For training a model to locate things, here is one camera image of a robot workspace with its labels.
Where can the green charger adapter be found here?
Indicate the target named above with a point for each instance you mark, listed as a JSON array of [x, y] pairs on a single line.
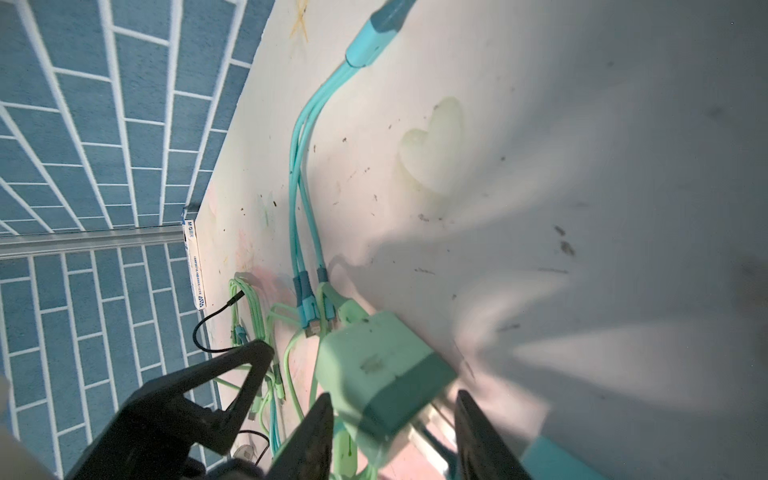
[[380, 375]]

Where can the blue white small box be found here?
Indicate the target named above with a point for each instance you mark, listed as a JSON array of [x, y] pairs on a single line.
[[194, 263]]

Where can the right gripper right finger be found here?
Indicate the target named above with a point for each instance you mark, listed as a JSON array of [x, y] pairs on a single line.
[[482, 453]]

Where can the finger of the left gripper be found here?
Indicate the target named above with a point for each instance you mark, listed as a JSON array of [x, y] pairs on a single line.
[[152, 434]]

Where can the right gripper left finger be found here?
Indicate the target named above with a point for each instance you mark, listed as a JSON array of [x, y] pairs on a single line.
[[308, 453]]

